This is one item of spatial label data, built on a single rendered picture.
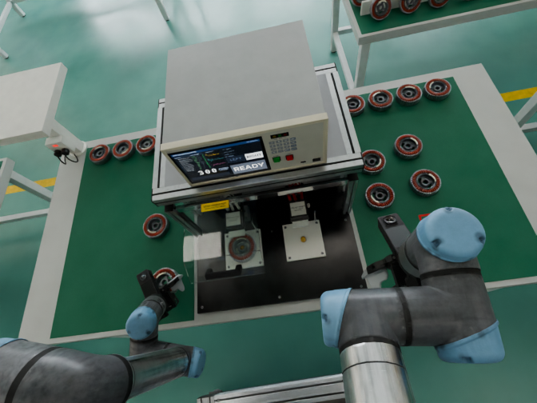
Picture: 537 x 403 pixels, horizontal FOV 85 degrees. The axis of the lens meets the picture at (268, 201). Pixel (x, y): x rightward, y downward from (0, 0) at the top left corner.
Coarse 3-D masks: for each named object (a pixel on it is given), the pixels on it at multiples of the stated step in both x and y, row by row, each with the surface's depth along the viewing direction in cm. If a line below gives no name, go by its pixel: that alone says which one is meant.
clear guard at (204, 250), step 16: (192, 208) 97; (240, 208) 94; (256, 208) 93; (192, 224) 94; (208, 224) 94; (224, 224) 93; (240, 224) 92; (256, 224) 91; (192, 240) 92; (208, 240) 91; (224, 240) 90; (240, 240) 90; (256, 240) 89; (192, 256) 90; (208, 256) 89; (224, 256) 88; (240, 256) 88; (256, 256) 88; (192, 272) 91; (256, 272) 90
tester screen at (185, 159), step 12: (240, 144) 78; (252, 144) 78; (180, 156) 79; (192, 156) 80; (204, 156) 81; (216, 156) 81; (228, 156) 82; (264, 156) 84; (192, 168) 85; (204, 168) 86; (228, 168) 87; (192, 180) 91; (204, 180) 92
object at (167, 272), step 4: (164, 268) 115; (168, 268) 115; (160, 272) 114; (164, 272) 114; (168, 272) 113; (172, 272) 113; (176, 272) 115; (156, 276) 114; (160, 276) 114; (164, 276) 115; (172, 276) 112; (156, 280) 113; (160, 280) 115; (164, 280) 114; (168, 280) 113; (160, 284) 114; (172, 292) 110; (176, 292) 113
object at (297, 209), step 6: (288, 204) 108; (294, 204) 107; (300, 204) 107; (306, 204) 109; (288, 210) 109; (294, 210) 106; (300, 210) 106; (306, 210) 106; (294, 216) 106; (300, 216) 105; (306, 216) 106; (294, 222) 109; (300, 222) 108; (306, 222) 108
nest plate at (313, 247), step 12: (288, 228) 119; (300, 228) 118; (312, 228) 117; (288, 240) 117; (300, 240) 116; (312, 240) 115; (288, 252) 115; (300, 252) 114; (312, 252) 113; (324, 252) 112
